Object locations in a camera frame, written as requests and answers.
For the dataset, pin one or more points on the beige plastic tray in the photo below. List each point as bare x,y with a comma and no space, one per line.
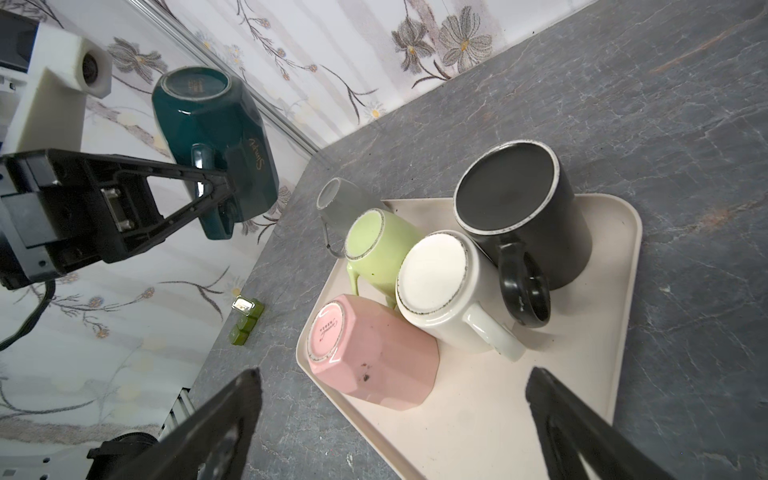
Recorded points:
476,423

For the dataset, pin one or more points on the black mug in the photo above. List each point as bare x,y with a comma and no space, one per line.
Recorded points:
518,205

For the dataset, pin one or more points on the white mug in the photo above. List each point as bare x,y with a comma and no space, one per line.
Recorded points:
448,288

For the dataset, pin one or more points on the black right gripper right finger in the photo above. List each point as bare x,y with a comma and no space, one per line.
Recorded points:
573,436

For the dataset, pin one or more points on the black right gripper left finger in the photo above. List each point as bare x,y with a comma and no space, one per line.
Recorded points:
213,443

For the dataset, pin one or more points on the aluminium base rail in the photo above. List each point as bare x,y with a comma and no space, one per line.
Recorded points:
181,410

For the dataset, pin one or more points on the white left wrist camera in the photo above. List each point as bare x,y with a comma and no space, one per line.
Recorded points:
44,106

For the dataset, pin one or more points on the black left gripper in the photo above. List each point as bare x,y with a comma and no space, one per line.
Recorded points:
62,211

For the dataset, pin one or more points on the grey mug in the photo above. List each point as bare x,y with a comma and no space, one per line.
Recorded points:
339,204

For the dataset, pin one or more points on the light green mug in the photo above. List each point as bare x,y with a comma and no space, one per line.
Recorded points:
375,248

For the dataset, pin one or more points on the pink mug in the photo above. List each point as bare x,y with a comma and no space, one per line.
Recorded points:
368,351

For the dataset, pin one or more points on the dark green mug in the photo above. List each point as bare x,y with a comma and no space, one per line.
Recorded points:
210,121

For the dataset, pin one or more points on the green small block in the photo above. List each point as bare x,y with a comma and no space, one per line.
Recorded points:
249,312

